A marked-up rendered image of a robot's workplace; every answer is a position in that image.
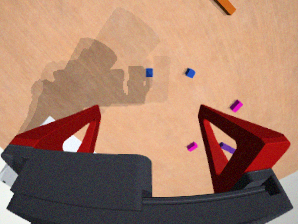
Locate small blue block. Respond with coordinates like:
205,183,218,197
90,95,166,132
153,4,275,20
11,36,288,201
146,68,153,77
185,68,196,79

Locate purple rod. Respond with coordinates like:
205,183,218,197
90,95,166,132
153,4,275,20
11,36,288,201
219,142,236,154

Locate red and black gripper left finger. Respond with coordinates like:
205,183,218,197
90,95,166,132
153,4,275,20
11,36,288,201
8,105,101,153

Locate magenta rod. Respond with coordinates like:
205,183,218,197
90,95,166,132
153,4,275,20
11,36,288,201
230,100,243,113
187,142,198,152

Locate orange rod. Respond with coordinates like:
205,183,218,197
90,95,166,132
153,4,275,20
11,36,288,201
214,0,236,15

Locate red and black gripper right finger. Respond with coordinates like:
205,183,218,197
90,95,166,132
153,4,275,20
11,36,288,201
198,104,290,193

